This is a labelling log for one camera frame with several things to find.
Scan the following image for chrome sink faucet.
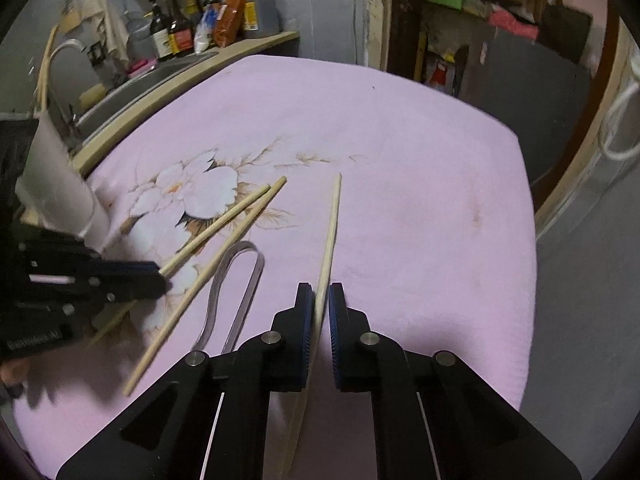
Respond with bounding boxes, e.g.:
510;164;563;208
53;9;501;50
32;36;87;122

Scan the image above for large dark vinegar jug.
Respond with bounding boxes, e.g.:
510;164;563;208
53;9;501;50
243;0;280;39

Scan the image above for white coiled cable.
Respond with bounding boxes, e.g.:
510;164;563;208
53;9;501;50
596;52;640;162

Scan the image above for white utensil holder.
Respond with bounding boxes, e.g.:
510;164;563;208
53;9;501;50
15;112;110;250

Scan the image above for metal tongs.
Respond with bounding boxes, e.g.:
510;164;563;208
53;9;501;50
192;240;265;353

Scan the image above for orange sauce pouch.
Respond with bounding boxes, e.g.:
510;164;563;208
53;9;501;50
213;0;246;48

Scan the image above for red-label soy sauce bottle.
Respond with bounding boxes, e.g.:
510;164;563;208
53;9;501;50
166;0;194;58

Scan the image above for person's left hand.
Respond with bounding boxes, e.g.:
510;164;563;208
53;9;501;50
1;359;30;400

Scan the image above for thin pale chopstick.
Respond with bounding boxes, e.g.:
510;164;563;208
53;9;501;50
277;174;343;479

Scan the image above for light bamboo chopstick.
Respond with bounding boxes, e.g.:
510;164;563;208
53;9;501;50
122;176;288;396

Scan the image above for dark bamboo chopstick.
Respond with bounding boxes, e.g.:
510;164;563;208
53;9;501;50
88;184;270;347

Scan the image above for pink floral table cloth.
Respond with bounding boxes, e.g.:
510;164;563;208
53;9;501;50
14;56;536;479

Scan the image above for dark sauce bottle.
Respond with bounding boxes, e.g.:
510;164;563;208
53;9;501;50
150;0;174;62

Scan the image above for grey cabinet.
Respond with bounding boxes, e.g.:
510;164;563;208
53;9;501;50
458;24;591;183

